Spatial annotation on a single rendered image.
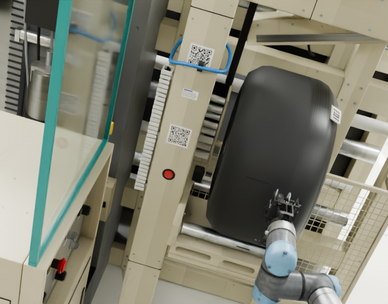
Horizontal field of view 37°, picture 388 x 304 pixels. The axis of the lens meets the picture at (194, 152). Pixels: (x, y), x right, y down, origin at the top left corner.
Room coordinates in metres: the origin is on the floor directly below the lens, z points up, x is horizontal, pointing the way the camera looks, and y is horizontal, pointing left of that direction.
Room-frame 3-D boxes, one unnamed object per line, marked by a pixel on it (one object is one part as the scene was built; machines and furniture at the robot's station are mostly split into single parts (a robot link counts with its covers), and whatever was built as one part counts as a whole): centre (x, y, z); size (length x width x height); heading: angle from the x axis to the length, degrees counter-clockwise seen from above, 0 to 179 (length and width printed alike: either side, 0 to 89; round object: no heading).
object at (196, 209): (1.74, -0.19, 0.80); 0.37 x 0.36 x 0.02; 179
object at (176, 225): (1.74, -0.02, 0.90); 0.40 x 0.03 x 0.10; 179
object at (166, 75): (1.70, 0.15, 1.19); 0.05 x 0.04 x 0.48; 179
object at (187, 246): (1.60, -0.19, 0.84); 0.36 x 0.09 x 0.06; 89
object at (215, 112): (2.13, 0.02, 1.05); 0.20 x 0.15 x 0.30; 89
